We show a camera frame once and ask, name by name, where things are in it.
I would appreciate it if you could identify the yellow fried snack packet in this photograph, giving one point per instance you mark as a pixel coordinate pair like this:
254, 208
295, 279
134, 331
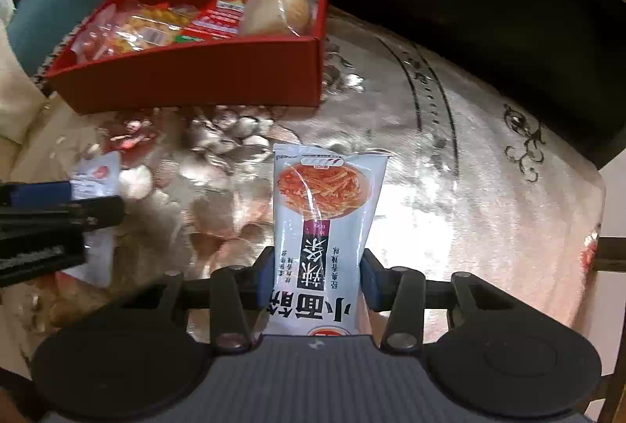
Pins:
146, 27

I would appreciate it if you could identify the red and blue snack packet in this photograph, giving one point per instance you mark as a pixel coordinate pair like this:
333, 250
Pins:
220, 15

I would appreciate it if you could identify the white spicy strip packet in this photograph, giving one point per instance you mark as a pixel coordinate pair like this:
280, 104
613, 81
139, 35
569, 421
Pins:
327, 208

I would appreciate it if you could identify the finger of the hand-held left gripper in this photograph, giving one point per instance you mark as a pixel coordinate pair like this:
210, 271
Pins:
100, 213
39, 193

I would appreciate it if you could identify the houndstooth fabric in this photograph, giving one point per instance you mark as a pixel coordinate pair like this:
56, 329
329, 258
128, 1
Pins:
48, 61

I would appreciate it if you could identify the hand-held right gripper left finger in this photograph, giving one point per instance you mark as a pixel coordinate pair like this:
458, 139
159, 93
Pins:
264, 276

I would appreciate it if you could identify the white fluffy blanket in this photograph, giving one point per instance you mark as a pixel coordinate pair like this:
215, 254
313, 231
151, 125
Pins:
14, 100

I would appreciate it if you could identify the round pastry packet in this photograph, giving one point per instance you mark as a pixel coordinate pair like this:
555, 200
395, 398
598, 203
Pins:
279, 7

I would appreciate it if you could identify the red cardboard box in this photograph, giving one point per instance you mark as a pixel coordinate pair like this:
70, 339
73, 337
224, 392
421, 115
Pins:
195, 76

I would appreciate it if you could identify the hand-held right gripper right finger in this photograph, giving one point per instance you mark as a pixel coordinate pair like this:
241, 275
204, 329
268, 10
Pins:
371, 281

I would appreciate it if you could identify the silver floral tablecloth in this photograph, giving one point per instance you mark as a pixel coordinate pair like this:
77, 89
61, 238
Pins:
464, 159

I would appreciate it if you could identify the small white sachet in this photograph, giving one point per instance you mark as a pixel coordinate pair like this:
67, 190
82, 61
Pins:
98, 174

